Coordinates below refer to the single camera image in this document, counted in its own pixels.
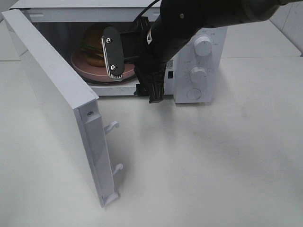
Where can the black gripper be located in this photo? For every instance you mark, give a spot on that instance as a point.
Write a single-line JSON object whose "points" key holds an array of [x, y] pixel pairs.
{"points": [[149, 50]]}

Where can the round white door-release button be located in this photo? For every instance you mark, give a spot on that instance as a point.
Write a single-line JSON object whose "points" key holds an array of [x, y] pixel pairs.
{"points": [[194, 94]]}

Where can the white microwave knob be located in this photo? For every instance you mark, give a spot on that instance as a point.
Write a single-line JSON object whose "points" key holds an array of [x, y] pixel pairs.
{"points": [[198, 75], [203, 45]]}

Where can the pink round plate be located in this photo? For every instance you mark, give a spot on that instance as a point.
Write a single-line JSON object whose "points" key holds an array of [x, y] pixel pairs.
{"points": [[95, 73]]}

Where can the burger with lettuce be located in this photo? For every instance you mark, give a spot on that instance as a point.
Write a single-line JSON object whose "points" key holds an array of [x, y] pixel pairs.
{"points": [[92, 48]]}

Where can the white microwave door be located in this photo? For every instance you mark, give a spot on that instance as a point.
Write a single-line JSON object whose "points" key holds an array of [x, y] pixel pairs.
{"points": [[70, 105]]}

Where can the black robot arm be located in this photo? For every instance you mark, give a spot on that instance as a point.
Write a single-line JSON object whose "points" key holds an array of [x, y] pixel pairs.
{"points": [[177, 23]]}

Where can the glass microwave turntable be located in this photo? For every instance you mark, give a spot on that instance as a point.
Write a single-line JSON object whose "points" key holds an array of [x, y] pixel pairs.
{"points": [[93, 82]]}

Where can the white microwave oven body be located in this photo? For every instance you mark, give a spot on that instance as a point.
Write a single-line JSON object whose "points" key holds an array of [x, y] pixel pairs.
{"points": [[47, 34]]}

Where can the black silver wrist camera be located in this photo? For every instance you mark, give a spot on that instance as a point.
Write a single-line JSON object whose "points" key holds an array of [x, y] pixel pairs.
{"points": [[113, 53]]}

